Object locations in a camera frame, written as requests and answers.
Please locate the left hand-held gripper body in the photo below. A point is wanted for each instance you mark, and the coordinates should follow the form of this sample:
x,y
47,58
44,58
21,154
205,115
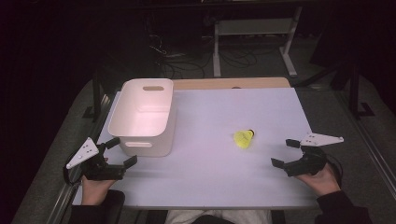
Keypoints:
x,y
93,169

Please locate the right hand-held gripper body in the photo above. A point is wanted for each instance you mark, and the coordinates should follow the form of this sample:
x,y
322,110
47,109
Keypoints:
x,y
306,165

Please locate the white plastic bin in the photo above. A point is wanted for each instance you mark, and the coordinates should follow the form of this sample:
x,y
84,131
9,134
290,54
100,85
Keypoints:
x,y
141,121

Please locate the yellow shuttlecock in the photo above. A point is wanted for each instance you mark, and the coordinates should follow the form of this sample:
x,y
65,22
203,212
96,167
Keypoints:
x,y
243,139

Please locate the person's left hand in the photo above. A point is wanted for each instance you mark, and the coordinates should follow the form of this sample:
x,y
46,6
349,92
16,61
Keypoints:
x,y
95,191

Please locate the person's right hand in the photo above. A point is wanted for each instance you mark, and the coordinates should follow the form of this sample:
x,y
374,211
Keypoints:
x,y
323,182

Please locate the black metal stand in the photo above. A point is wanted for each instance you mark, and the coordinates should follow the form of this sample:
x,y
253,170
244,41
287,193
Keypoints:
x,y
96,99
355,93

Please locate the white table mat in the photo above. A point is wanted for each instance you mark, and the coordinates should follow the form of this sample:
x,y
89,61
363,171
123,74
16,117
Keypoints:
x,y
211,174

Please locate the person's legs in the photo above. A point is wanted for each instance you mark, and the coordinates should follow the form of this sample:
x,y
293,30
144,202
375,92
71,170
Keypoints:
x,y
218,217

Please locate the wooden table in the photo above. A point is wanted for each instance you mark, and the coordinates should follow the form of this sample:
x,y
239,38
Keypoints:
x,y
218,83

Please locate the white desk frame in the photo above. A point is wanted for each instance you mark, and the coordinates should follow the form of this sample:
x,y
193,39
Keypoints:
x,y
253,27

